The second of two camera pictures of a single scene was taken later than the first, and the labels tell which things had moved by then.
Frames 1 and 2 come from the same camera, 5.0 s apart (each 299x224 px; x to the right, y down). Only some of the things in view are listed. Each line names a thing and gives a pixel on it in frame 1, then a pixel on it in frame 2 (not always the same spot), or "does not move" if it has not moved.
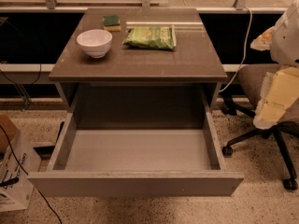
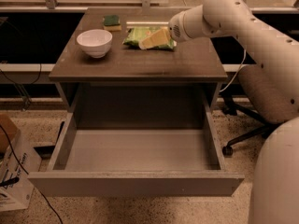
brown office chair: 251,80 does not move
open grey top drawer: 136,162 does not move
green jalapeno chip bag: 151,37 does not move
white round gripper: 286,37 -> 176,30
